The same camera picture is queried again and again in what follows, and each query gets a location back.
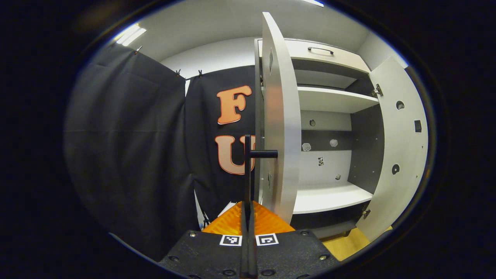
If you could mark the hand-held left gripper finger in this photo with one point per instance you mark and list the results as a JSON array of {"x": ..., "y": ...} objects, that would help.
[
  {"x": 244, "y": 255},
  {"x": 252, "y": 255}
]

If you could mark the beige door with camera sticker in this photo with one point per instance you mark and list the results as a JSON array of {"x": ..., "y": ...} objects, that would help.
[{"x": 283, "y": 116}]

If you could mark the beige double-door shoe cabinet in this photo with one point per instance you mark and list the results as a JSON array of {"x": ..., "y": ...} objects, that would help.
[{"x": 329, "y": 100}]

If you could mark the beige door black cat sticker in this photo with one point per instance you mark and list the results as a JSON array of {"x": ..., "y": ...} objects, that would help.
[{"x": 395, "y": 143}]

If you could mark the beige cabinet drawer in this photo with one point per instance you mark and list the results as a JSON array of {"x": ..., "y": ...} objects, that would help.
[{"x": 348, "y": 60}]

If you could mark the black backdrop cloth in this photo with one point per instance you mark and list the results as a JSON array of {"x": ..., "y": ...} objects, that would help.
[{"x": 124, "y": 155}]

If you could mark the ceiling light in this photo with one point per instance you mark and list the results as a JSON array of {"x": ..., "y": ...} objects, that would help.
[
  {"x": 313, "y": 2},
  {"x": 130, "y": 35}
]

